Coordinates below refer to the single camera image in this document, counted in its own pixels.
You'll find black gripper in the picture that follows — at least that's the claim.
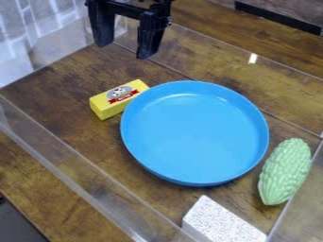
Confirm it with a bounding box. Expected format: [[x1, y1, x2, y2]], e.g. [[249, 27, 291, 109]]
[[85, 0, 173, 60]]

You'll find blue round tray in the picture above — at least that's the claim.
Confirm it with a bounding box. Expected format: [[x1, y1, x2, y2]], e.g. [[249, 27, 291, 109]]
[[120, 80, 269, 187]]

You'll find green bumpy gourd toy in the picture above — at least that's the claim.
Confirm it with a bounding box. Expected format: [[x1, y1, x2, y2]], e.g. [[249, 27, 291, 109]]
[[257, 138, 311, 205]]

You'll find yellow butter box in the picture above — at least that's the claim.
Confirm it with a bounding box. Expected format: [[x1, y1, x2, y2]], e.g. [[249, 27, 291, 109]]
[[89, 79, 149, 120]]

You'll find white speckled foam block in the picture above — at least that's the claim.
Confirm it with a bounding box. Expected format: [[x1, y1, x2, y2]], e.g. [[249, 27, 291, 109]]
[[181, 196, 265, 242]]

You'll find clear acrylic enclosure wall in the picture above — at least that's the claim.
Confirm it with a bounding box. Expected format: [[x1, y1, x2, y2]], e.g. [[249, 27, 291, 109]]
[[0, 0, 323, 242]]

